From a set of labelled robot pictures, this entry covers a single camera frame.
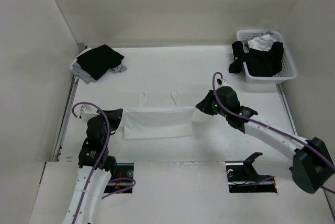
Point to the folded black tank top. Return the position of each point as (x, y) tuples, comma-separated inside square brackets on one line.
[(97, 61)]

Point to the white tank top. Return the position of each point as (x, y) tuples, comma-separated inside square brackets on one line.
[(147, 123)]

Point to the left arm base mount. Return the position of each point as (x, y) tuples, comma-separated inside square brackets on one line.
[(122, 178)]

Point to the metal table rail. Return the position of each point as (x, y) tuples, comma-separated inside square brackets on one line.
[(286, 106), (57, 142)]

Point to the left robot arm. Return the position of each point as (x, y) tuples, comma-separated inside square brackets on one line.
[(96, 167)]

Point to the right metal table rail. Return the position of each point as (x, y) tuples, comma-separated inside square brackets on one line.
[(286, 106)]

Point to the folded grey tank tops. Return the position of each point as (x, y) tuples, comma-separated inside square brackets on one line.
[(75, 69)]

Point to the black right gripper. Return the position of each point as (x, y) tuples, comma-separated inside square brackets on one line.
[(204, 105)]

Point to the black tank top hanging out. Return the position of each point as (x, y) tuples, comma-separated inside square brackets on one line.
[(239, 57)]

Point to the white plastic laundry basket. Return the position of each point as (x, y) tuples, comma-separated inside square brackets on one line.
[(288, 71)]

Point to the left metal table rail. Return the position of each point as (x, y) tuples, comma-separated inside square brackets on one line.
[(57, 142)]

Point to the black garments in basket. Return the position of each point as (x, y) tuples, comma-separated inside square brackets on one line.
[(265, 63)]

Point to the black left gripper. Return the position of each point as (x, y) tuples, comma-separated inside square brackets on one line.
[(114, 116)]

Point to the white garment in basket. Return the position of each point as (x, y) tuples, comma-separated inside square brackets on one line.
[(261, 43)]

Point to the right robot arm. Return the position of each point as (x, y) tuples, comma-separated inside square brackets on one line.
[(309, 164)]

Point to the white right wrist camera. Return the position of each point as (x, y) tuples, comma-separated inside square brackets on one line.
[(222, 82)]

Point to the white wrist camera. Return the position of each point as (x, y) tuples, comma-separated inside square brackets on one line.
[(222, 82), (87, 113)]

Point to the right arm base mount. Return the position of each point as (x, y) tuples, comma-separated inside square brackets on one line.
[(243, 178)]

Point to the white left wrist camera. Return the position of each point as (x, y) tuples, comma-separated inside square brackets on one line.
[(87, 113)]

